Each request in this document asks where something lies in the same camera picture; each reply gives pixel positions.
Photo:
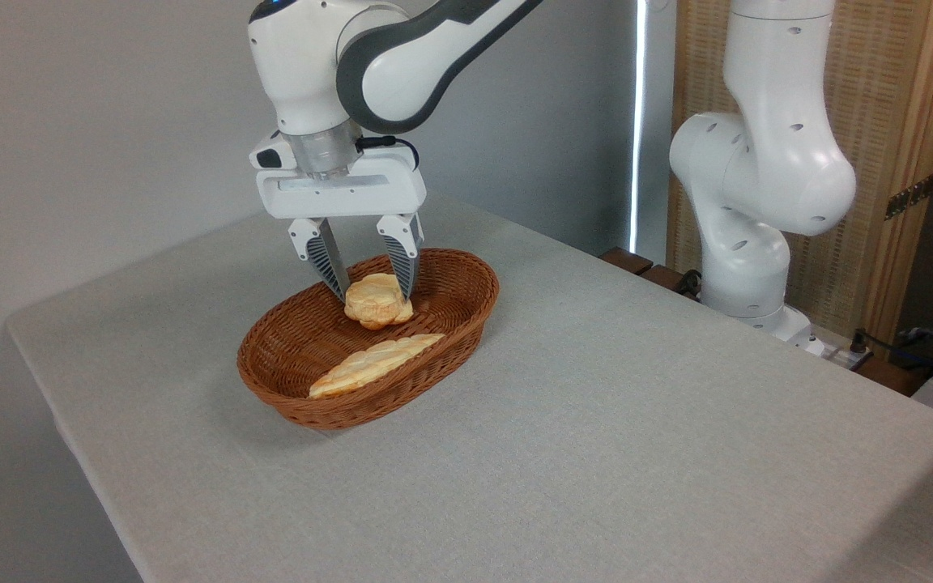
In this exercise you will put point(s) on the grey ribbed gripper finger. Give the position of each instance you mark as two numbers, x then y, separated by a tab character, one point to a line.
321	251
403	251

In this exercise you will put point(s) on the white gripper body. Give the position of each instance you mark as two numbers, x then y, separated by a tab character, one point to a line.
345	198

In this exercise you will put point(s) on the round bread roll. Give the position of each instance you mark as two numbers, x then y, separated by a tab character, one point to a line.
376	304

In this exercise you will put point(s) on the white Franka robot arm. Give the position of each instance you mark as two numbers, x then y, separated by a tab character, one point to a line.
774	162

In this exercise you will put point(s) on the long braided bread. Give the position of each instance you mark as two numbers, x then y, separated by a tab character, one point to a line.
373	364

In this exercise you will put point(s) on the brown wicker basket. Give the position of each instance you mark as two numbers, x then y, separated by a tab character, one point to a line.
296	340

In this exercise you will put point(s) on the dark wooden base board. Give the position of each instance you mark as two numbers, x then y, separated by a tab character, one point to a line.
636	263

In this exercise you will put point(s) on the grey tablecloth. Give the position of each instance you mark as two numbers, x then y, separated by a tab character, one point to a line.
596	445

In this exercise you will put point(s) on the dark metal screen hinge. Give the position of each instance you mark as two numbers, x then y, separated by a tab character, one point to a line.
909	197

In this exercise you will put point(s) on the wooden rattan folding screen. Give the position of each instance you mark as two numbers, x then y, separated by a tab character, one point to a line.
888	81

